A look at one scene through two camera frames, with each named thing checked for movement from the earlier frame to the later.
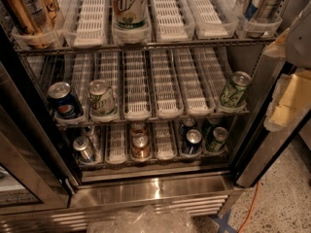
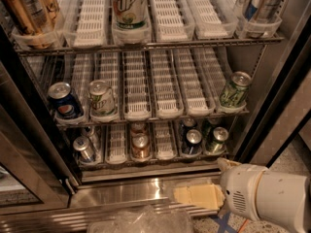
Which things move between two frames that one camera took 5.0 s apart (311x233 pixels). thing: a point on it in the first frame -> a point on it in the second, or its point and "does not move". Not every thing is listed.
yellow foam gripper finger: x=277 y=49 -> x=225 y=164
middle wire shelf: x=111 y=121 does not move
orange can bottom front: x=140 y=147 does not move
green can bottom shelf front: x=217 y=143 does not move
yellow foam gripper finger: x=291 y=100 -> x=204 y=196
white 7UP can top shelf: x=129 y=8 does not move
